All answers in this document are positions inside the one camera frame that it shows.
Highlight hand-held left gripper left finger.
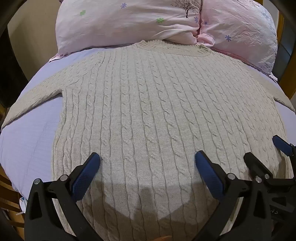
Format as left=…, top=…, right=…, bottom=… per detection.
left=24, top=152, right=102, bottom=241

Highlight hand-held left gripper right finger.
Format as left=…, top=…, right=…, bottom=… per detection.
left=195, top=151, right=273, bottom=241

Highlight beige cable knit sweater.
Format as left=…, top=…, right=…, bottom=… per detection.
left=0, top=40, right=296, bottom=241

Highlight lavender bed sheet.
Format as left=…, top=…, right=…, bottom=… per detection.
left=0, top=45, right=296, bottom=197

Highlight pink floral pillow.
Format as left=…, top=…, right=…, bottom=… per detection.
left=55, top=0, right=216, bottom=57
left=199, top=0, right=278, bottom=79

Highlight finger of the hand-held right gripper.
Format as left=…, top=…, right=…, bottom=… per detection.
left=272, top=135, right=296, bottom=158
left=243, top=152, right=274, bottom=186

